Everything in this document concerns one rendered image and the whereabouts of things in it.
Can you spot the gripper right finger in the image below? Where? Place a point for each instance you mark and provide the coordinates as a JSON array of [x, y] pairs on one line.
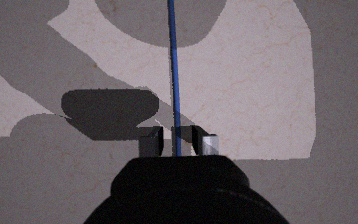
[[204, 143]]

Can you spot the blue cable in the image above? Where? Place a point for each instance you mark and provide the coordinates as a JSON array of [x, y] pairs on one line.
[[175, 77]]

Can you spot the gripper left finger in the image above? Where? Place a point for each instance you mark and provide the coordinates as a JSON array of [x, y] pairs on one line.
[[153, 144]]

